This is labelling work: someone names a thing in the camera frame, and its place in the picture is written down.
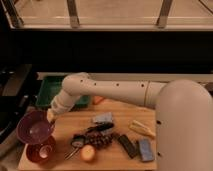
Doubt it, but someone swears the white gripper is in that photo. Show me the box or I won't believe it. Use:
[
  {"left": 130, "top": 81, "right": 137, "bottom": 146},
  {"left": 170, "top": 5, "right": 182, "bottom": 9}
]
[{"left": 47, "top": 99, "right": 70, "bottom": 123}]

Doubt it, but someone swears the purple bowl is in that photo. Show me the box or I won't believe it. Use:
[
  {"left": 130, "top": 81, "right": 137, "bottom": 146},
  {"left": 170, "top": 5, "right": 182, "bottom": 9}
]
[{"left": 16, "top": 110, "right": 54, "bottom": 145}]

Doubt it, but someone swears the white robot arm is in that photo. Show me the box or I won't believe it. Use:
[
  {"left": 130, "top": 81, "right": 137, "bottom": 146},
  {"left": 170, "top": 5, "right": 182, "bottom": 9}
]
[{"left": 47, "top": 73, "right": 213, "bottom": 171}]

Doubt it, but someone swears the green plastic tray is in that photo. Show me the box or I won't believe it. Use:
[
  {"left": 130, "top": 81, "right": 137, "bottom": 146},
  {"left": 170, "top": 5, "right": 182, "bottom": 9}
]
[{"left": 35, "top": 75, "right": 91, "bottom": 110}]

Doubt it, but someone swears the metal measuring cup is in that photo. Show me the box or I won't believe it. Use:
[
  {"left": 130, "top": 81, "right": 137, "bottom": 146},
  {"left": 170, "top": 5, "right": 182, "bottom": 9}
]
[{"left": 65, "top": 135, "right": 86, "bottom": 160}]

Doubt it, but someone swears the red bowl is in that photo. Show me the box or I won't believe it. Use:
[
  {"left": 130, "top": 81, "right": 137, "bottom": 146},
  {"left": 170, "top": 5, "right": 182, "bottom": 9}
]
[{"left": 26, "top": 136, "right": 56, "bottom": 164}]

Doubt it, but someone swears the dark side chair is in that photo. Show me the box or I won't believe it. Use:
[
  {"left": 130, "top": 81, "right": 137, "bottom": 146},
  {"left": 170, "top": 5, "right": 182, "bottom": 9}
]
[{"left": 0, "top": 64, "right": 38, "bottom": 144}]

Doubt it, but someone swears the wooden cutting board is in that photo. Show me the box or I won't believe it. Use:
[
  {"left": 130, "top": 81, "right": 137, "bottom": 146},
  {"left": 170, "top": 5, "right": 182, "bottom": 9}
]
[{"left": 18, "top": 100, "right": 157, "bottom": 171}]

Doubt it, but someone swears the grey folded cloth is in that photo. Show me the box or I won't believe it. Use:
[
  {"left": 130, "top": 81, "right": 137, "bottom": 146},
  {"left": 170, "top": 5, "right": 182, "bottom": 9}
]
[{"left": 92, "top": 112, "right": 113, "bottom": 124}]

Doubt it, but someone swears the yellow red apple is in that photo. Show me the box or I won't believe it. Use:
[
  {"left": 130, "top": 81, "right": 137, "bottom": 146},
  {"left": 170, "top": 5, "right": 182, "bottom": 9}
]
[{"left": 80, "top": 145, "right": 96, "bottom": 162}]

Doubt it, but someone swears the bunch of red grapes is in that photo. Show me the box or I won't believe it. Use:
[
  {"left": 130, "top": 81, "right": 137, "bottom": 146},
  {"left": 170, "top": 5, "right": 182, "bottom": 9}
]
[{"left": 87, "top": 133, "right": 118, "bottom": 149}]

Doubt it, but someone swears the yellow corn cob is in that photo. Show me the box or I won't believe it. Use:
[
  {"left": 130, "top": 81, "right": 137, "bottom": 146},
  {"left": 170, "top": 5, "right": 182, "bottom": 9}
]
[{"left": 129, "top": 120, "right": 156, "bottom": 138}]

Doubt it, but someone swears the black rectangular block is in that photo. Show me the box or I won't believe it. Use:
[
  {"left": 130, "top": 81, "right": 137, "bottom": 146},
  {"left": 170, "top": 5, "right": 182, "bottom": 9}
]
[{"left": 118, "top": 134, "right": 137, "bottom": 158}]

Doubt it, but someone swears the blue sponge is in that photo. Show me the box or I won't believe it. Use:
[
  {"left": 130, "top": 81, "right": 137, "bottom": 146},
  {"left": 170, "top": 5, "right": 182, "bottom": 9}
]
[{"left": 138, "top": 139, "right": 155, "bottom": 162}]

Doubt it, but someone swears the black handled knife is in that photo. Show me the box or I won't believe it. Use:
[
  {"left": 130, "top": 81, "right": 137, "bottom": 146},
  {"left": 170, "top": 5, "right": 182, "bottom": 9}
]
[{"left": 86, "top": 123, "right": 114, "bottom": 133}]

